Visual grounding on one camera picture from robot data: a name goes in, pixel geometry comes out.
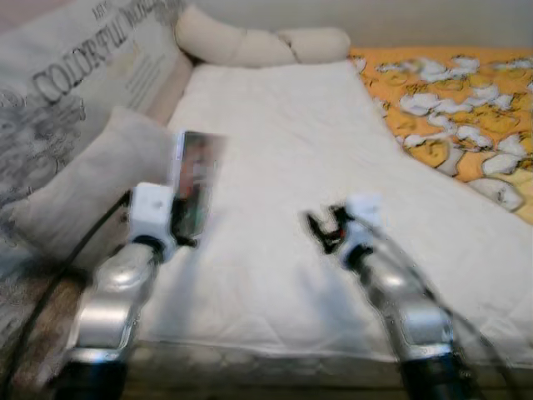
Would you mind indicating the cream bolster pillow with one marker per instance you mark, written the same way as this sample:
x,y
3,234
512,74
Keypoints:
x,y
250,37

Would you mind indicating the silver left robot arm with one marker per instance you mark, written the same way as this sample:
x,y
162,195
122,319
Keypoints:
x,y
112,292

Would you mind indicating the white quilted mattress pad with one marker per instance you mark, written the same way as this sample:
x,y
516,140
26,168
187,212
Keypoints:
x,y
291,167

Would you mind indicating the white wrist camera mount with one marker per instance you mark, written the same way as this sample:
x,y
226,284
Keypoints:
x,y
364,218
150,212

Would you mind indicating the dark cover paperback book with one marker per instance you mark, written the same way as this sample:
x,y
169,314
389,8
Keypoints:
x,y
200,167

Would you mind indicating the grey square pillow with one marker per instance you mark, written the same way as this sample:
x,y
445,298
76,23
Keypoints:
x,y
92,192

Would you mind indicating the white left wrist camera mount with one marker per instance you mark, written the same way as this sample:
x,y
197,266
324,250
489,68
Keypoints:
x,y
150,212

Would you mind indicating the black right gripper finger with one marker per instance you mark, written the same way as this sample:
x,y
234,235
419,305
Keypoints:
x,y
338,211
319,232

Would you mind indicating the orange cartoon egg blanket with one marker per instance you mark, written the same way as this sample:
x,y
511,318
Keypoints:
x,y
458,108

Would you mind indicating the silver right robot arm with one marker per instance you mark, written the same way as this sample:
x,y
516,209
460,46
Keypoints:
x,y
412,317

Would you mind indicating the grey printed headboard cushion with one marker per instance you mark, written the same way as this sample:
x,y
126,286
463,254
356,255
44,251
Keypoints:
x,y
75,83

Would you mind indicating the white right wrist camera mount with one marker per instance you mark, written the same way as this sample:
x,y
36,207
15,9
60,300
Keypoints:
x,y
364,218

